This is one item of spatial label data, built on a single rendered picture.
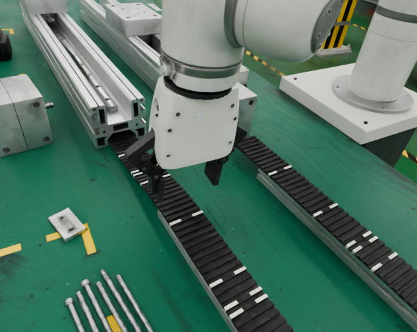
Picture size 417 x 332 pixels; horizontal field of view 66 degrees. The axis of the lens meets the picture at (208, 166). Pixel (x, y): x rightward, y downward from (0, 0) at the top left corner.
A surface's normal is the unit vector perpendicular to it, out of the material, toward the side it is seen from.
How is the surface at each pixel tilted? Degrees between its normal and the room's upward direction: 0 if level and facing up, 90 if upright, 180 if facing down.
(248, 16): 96
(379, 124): 1
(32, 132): 90
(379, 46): 91
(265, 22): 93
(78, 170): 0
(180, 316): 0
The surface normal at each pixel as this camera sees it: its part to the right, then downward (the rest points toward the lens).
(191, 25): -0.37, 0.59
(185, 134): 0.46, 0.63
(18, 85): 0.09, -0.77
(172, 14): -0.66, 0.43
